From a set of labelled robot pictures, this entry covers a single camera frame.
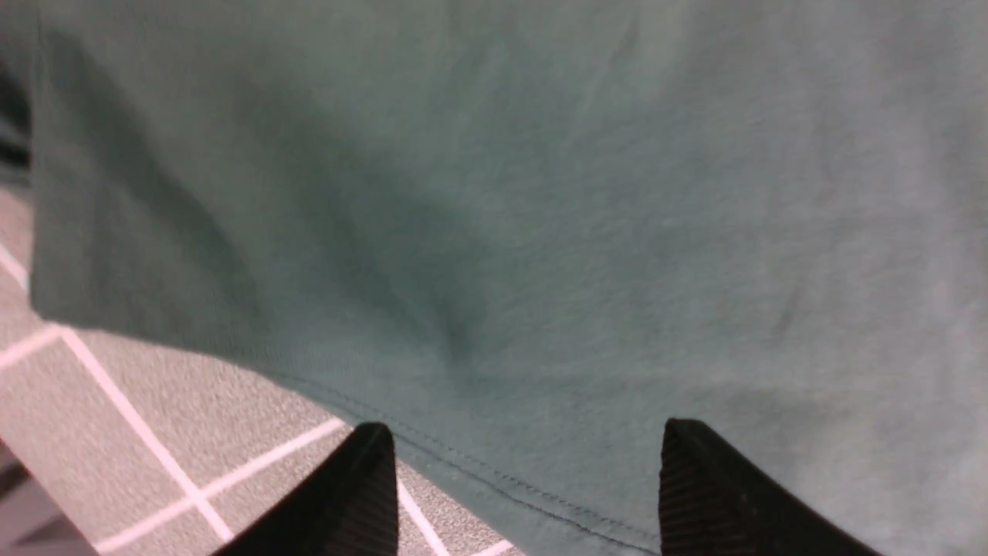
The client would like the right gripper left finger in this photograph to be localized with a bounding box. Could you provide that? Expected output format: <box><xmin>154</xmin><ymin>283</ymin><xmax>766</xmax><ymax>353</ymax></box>
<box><xmin>216</xmin><ymin>422</ymin><xmax>399</xmax><ymax>555</ymax></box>

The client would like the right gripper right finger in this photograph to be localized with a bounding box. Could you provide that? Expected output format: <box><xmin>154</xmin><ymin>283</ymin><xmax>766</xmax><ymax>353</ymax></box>
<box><xmin>660</xmin><ymin>419</ymin><xmax>876</xmax><ymax>555</ymax></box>

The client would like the green long-sleeved shirt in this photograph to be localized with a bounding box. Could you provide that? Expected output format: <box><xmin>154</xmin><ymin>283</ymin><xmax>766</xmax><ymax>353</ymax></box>
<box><xmin>29</xmin><ymin>1</ymin><xmax>986</xmax><ymax>555</ymax></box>

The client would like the grey checkered tablecloth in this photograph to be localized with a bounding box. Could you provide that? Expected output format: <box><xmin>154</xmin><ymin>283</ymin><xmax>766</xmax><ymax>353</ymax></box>
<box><xmin>0</xmin><ymin>185</ymin><xmax>526</xmax><ymax>556</ymax></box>

